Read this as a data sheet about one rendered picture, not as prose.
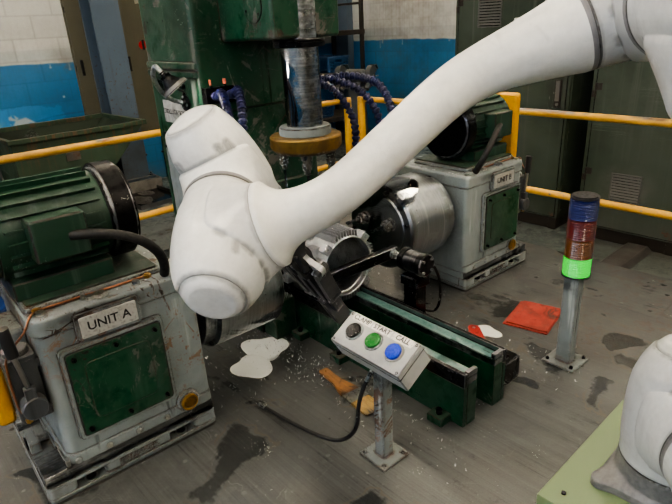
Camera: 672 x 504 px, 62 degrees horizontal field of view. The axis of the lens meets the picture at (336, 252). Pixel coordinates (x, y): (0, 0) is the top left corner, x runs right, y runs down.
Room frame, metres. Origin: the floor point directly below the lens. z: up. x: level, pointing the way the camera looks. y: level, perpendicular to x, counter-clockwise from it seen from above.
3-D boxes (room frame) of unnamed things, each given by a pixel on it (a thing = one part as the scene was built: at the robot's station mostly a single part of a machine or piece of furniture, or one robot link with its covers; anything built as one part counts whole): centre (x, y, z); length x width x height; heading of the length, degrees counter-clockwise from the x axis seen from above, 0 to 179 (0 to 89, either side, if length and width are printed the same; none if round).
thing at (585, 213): (1.14, -0.54, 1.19); 0.06 x 0.06 x 0.04
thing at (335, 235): (1.36, 0.03, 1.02); 0.20 x 0.19 x 0.19; 39
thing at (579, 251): (1.14, -0.54, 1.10); 0.06 x 0.06 x 0.04
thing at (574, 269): (1.14, -0.54, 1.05); 0.06 x 0.06 x 0.04
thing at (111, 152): (5.24, 2.46, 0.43); 1.20 x 0.94 x 0.85; 134
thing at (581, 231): (1.14, -0.54, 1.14); 0.06 x 0.06 x 0.04
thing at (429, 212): (1.57, -0.22, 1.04); 0.41 x 0.25 x 0.25; 129
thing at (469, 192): (1.74, -0.43, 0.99); 0.35 x 0.31 x 0.37; 129
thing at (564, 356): (1.14, -0.54, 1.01); 0.08 x 0.08 x 0.42; 39
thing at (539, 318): (1.35, -0.54, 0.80); 0.15 x 0.12 x 0.01; 143
